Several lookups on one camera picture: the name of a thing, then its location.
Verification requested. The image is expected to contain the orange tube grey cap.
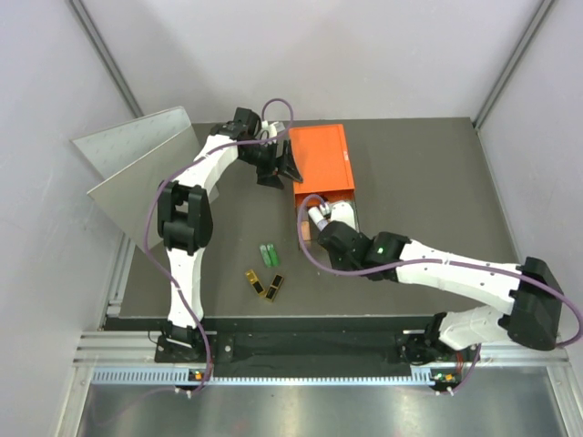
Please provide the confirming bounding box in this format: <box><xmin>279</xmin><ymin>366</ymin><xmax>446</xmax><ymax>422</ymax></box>
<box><xmin>299</xmin><ymin>220</ymin><xmax>312</xmax><ymax>241</ymax></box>

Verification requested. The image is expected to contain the green lipstick tube left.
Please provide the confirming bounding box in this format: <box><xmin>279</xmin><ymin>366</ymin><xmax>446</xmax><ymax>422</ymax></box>
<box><xmin>260</xmin><ymin>244</ymin><xmax>272</xmax><ymax>268</ymax></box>

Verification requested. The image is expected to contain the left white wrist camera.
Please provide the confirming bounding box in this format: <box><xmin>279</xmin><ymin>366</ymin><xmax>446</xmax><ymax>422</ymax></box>
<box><xmin>257</xmin><ymin>120</ymin><xmax>285</xmax><ymax>140</ymax></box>

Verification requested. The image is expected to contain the orange drawer box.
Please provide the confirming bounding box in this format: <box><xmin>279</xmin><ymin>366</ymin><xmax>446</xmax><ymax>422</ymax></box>
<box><xmin>289</xmin><ymin>124</ymin><xmax>355</xmax><ymax>208</ymax></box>

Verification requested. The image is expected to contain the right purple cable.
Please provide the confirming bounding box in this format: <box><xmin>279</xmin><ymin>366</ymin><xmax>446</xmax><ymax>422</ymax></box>
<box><xmin>296</xmin><ymin>193</ymin><xmax>583</xmax><ymax>395</ymax></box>

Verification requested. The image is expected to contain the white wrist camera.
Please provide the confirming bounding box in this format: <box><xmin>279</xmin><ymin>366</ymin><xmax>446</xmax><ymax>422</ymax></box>
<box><xmin>319</xmin><ymin>200</ymin><xmax>357</xmax><ymax>229</ymax></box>
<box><xmin>257</xmin><ymin>120</ymin><xmax>285</xmax><ymax>140</ymax></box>

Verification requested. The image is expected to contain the purple cable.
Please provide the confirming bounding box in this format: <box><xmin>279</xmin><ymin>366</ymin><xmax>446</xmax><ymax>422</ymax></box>
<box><xmin>296</xmin><ymin>193</ymin><xmax>583</xmax><ymax>395</ymax></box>
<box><xmin>141</xmin><ymin>97</ymin><xmax>295</xmax><ymax>392</ymax></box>

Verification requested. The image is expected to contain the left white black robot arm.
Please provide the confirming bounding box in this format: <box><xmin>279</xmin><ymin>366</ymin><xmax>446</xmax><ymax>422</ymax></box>
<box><xmin>157</xmin><ymin>107</ymin><xmax>302</xmax><ymax>361</ymax></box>

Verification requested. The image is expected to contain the grey metal panel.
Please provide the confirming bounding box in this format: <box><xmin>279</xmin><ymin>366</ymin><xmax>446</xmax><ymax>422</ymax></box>
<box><xmin>72</xmin><ymin>107</ymin><xmax>201</xmax><ymax>246</ymax></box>

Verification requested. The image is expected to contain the slotted grey cable duct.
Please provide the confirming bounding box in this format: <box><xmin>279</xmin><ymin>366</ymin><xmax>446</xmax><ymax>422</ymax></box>
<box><xmin>92</xmin><ymin>367</ymin><xmax>435</xmax><ymax>387</ymax></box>

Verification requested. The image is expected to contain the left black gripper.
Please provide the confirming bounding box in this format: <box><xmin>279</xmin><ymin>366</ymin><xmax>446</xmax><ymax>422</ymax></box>
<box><xmin>239</xmin><ymin>139</ymin><xmax>300</xmax><ymax>190</ymax></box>

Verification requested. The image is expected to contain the gold black compact left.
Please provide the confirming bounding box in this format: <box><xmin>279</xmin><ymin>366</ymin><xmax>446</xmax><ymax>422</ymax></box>
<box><xmin>245</xmin><ymin>269</ymin><xmax>266</xmax><ymax>297</ymax></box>

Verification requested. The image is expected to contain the green lipstick tube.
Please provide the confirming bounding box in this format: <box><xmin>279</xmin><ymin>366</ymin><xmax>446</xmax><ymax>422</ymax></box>
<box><xmin>266</xmin><ymin>243</ymin><xmax>281</xmax><ymax>267</ymax></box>
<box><xmin>260</xmin><ymin>244</ymin><xmax>272</xmax><ymax>268</ymax></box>

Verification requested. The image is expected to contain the green lipstick tube right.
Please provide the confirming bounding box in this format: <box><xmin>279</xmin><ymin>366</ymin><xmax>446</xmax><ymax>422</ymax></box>
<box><xmin>266</xmin><ymin>243</ymin><xmax>281</xmax><ymax>267</ymax></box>

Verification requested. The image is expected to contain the gold black compact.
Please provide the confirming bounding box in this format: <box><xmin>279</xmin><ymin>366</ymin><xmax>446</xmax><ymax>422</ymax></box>
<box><xmin>245</xmin><ymin>269</ymin><xmax>266</xmax><ymax>297</ymax></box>
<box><xmin>265</xmin><ymin>274</ymin><xmax>284</xmax><ymax>301</ymax></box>

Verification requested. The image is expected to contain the aluminium frame rail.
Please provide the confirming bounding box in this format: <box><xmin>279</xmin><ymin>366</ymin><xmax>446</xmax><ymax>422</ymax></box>
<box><xmin>74</xmin><ymin>331</ymin><xmax>568</xmax><ymax>367</ymax></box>

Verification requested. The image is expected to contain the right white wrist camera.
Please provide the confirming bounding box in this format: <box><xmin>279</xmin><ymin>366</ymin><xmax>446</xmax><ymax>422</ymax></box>
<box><xmin>319</xmin><ymin>200</ymin><xmax>357</xmax><ymax>229</ymax></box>

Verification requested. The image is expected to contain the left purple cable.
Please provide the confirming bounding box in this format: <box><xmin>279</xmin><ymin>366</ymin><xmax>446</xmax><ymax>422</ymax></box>
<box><xmin>141</xmin><ymin>97</ymin><xmax>295</xmax><ymax>392</ymax></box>

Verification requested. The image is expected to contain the gold black compact right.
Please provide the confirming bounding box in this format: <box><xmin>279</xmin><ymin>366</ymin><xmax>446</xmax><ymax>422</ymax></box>
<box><xmin>265</xmin><ymin>274</ymin><xmax>284</xmax><ymax>301</ymax></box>

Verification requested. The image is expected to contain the lilac white tube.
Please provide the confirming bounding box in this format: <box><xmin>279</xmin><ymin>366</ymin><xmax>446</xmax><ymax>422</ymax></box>
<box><xmin>308</xmin><ymin>207</ymin><xmax>329</xmax><ymax>231</ymax></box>

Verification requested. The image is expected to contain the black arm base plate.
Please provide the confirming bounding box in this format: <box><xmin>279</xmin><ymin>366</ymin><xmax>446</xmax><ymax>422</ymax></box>
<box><xmin>153</xmin><ymin>330</ymin><xmax>482</xmax><ymax>365</ymax></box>

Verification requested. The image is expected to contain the clear acrylic drawer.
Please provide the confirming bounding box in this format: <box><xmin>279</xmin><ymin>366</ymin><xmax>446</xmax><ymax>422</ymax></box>
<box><xmin>297</xmin><ymin>195</ymin><xmax>359</xmax><ymax>247</ymax></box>

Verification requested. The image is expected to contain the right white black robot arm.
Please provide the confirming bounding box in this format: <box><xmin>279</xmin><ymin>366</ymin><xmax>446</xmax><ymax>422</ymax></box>
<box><xmin>317</xmin><ymin>220</ymin><xmax>562</xmax><ymax>361</ymax></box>

